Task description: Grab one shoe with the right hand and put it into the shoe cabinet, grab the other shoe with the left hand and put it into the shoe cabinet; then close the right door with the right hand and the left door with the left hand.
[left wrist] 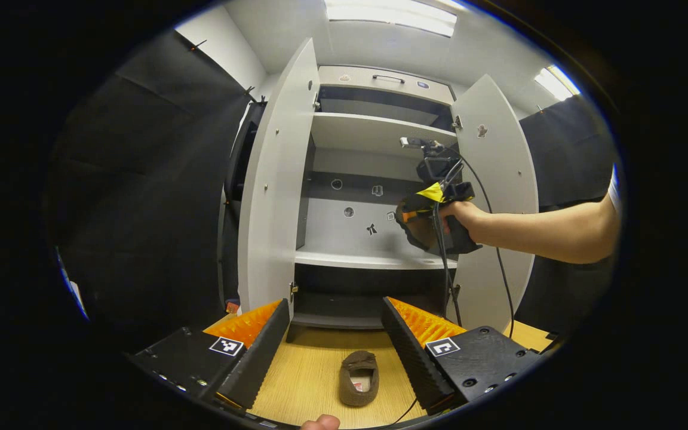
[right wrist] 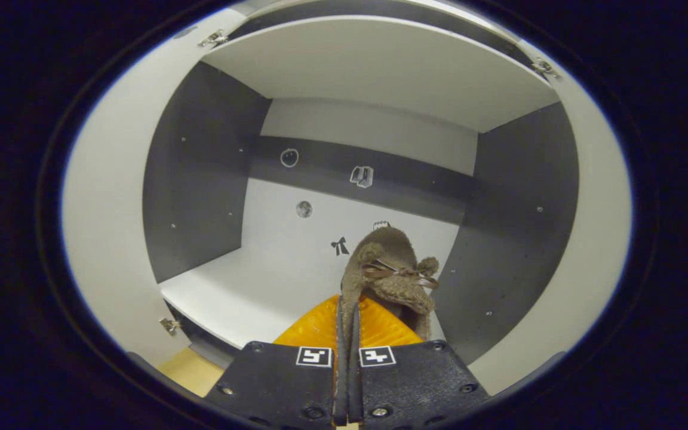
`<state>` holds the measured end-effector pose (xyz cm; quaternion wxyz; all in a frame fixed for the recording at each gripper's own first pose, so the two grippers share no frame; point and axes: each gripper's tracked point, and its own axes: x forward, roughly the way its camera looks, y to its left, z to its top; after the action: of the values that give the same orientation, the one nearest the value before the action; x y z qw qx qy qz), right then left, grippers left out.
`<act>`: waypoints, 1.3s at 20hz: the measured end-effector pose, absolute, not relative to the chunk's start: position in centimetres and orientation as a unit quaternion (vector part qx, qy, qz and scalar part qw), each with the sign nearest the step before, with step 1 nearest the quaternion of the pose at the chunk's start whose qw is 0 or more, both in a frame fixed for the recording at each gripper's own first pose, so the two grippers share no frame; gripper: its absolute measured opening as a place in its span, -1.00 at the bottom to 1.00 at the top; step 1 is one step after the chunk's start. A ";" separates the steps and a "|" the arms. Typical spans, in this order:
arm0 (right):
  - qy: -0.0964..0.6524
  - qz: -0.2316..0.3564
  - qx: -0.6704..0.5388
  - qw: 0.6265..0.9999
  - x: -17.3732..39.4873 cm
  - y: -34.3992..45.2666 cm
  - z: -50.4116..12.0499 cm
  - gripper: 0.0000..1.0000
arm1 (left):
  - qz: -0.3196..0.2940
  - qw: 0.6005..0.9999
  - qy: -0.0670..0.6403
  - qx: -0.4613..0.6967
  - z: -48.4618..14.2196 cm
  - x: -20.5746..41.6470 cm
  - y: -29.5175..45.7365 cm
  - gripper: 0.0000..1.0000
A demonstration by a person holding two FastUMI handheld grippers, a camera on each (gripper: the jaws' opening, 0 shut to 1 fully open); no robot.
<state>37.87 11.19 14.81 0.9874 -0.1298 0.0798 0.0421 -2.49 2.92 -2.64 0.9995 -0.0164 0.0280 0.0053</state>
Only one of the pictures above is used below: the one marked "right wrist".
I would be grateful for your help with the white shoe cabinet door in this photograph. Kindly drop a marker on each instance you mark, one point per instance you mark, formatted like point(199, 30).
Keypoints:
point(111, 209)
point(595, 239)

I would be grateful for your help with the brown fuzzy shoe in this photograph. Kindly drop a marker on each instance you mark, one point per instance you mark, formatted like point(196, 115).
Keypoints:
point(386, 251)

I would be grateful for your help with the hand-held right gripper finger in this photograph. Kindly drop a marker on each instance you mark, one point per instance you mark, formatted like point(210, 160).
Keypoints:
point(341, 382)
point(355, 382)

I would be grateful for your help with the grey white shoe cabinet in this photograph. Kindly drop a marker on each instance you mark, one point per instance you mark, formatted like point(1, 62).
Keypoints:
point(368, 65)

